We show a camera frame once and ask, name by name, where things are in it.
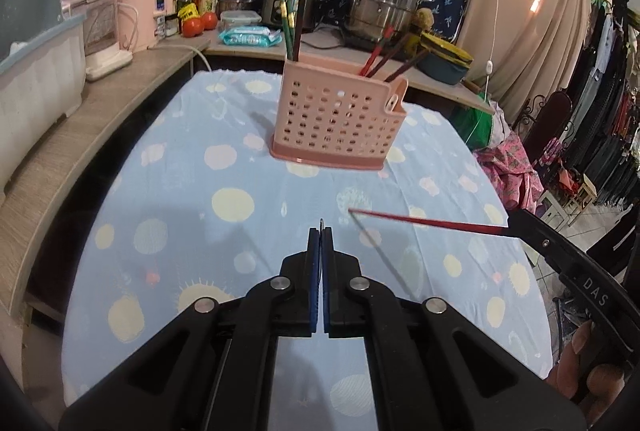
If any dark maroon chopstick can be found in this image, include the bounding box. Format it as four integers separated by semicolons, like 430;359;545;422
367;32;413;78
292;0;307;61

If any green chopstick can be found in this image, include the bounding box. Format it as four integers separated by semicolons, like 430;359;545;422
286;0;295;60
279;0;293;60

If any right hand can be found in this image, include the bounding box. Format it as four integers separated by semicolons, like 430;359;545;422
546;321;625;425

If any white wooden stool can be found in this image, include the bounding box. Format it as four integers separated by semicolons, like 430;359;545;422
536;170;598;231

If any light blue dotted tablecloth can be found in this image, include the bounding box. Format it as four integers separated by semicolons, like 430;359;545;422
62;70;553;403

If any pink perforated utensil holder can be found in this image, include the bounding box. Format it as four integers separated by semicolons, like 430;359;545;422
269;53;409;171

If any pink floral cloth pile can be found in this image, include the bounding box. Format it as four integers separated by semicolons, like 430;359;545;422
474;132;544;213

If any green bag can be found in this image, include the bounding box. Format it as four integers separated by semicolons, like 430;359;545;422
449;105;492;151

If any dark wooden chair back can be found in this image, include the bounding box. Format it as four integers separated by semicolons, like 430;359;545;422
520;90;573;163

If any dark blue yellow-rimmed casserole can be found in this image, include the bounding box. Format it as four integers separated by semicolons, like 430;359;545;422
416;31;474;85

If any blue wet wipes pack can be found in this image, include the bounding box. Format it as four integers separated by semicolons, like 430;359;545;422
219;24;282;48

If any clear food container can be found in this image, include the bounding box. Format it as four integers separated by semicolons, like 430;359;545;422
218;9;262;31

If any red tomato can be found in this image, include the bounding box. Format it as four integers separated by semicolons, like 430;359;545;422
200;12;218;31
181;17;204;38

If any stainless steel steamer pot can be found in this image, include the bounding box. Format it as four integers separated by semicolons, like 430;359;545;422
345;0;421;43

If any white small appliance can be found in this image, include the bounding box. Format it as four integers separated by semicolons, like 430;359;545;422
67;0;132;82

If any pink electric kettle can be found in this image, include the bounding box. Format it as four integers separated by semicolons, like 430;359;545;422
116;0;175;53

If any white dish rack bin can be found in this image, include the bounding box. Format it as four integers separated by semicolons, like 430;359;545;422
1;0;86;186

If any white power cable with switch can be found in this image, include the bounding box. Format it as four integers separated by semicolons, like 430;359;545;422
482;0;504;102

